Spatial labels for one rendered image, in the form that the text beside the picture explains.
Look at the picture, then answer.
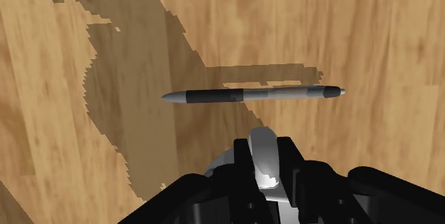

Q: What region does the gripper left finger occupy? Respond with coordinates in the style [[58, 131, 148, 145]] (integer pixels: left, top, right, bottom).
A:
[[118, 138, 275, 224]]

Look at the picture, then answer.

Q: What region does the grey and black pen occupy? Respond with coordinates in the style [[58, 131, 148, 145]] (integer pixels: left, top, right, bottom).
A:
[[160, 85, 346, 104]]

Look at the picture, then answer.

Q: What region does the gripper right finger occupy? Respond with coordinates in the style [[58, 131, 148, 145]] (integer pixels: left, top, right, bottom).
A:
[[276, 136, 445, 224]]

